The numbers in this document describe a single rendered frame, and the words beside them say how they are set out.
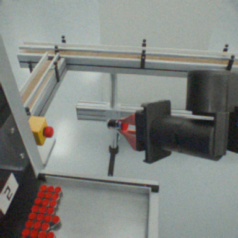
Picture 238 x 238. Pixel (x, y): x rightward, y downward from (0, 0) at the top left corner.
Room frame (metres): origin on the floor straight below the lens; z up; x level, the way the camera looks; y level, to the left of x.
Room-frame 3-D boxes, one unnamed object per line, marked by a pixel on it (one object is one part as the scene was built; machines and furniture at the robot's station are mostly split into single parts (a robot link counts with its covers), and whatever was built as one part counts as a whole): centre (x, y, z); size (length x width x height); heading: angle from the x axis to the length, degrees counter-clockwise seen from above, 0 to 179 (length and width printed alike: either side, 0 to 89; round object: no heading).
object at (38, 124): (0.57, 0.27, 0.99); 0.08 x 0.07 x 0.07; 83
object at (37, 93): (0.87, 0.38, 0.92); 0.69 x 0.16 x 0.16; 173
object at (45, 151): (0.59, 0.31, 0.87); 0.14 x 0.13 x 0.02; 83
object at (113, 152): (1.25, 0.01, 0.07); 0.50 x 0.08 x 0.14; 173
